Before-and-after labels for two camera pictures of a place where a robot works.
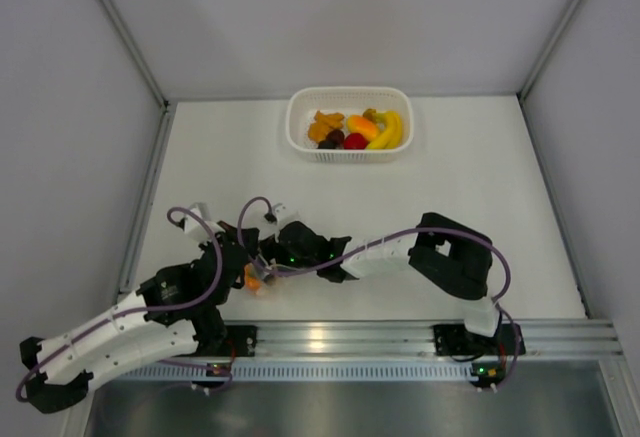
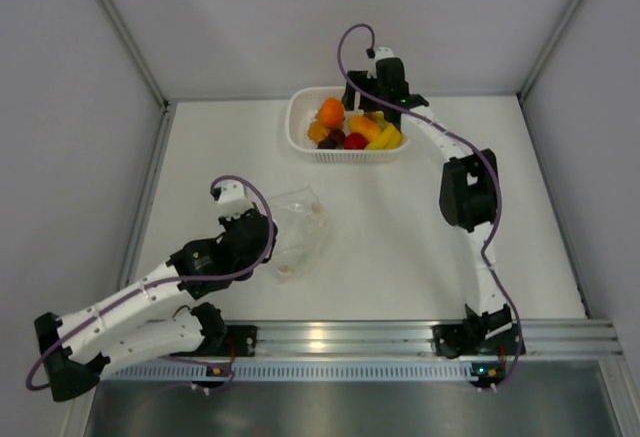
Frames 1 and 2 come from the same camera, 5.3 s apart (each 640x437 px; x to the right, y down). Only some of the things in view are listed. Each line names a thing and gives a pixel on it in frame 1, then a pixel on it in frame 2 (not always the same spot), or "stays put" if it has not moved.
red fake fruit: (355, 141) stays put
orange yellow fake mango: (359, 124) stays put
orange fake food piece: (324, 122) stays put
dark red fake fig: (337, 137) stays put
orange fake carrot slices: (252, 282) to (332, 113)
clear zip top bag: (259, 276) to (301, 232)
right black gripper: (273, 249) to (348, 99)
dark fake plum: (327, 144) stays put
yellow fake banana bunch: (390, 129) stays put
